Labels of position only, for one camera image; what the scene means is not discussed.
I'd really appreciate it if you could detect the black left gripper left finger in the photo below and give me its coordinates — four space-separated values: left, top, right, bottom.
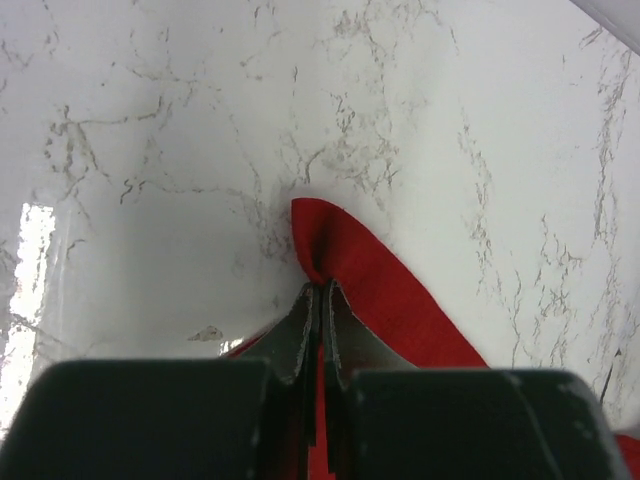
1 285 319 479

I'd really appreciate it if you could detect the red t-shirt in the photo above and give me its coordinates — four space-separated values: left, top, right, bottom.
219 197 640 480

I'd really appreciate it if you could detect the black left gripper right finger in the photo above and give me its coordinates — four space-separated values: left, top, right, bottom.
321 282 630 479

